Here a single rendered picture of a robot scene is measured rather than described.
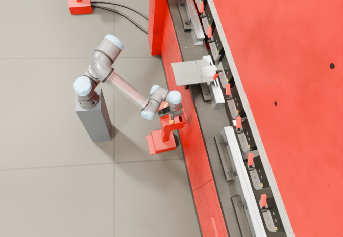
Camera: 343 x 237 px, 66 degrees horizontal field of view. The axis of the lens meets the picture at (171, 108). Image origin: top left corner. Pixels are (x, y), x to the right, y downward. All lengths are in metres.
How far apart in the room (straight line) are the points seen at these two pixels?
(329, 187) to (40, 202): 2.28
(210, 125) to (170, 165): 0.90
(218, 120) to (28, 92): 2.00
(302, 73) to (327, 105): 0.14
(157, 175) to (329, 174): 1.83
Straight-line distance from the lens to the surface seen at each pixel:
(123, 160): 2.62
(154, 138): 2.55
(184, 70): 1.85
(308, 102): 1.01
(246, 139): 1.46
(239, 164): 1.73
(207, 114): 1.87
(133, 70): 3.00
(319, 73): 0.95
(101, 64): 1.42
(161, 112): 1.72
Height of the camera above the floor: 2.55
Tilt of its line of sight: 66 degrees down
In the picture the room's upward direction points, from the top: 15 degrees clockwise
